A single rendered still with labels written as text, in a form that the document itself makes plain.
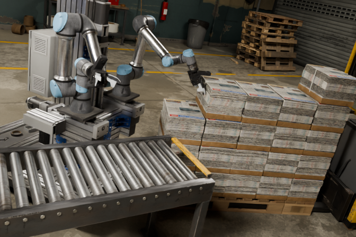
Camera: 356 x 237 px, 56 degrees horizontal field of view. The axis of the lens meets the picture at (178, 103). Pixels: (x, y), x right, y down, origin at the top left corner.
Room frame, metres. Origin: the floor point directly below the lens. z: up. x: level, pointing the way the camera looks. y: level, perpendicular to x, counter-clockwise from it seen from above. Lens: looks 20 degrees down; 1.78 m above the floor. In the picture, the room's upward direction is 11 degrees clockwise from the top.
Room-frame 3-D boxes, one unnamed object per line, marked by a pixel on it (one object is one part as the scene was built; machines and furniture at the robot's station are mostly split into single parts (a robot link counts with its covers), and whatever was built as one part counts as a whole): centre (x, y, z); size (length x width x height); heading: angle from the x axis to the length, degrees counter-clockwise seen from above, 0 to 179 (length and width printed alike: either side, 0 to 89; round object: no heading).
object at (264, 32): (9.26, -2.04, 0.65); 1.33 x 0.94 x 1.30; 126
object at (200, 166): (1.79, -0.13, 0.81); 0.43 x 0.03 x 0.02; 32
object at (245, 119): (2.63, -0.60, 0.86); 0.38 x 0.29 x 0.04; 13
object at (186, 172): (1.76, -0.05, 0.77); 0.47 x 0.05 x 0.05; 32
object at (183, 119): (2.60, -0.48, 0.42); 1.17 x 0.39 x 0.83; 103
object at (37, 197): (1.34, 0.60, 0.77); 0.47 x 0.05 x 0.05; 32
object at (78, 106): (2.13, 0.65, 0.87); 0.15 x 0.15 x 0.10
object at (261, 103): (2.63, -0.61, 0.95); 0.38 x 0.29 x 0.23; 13
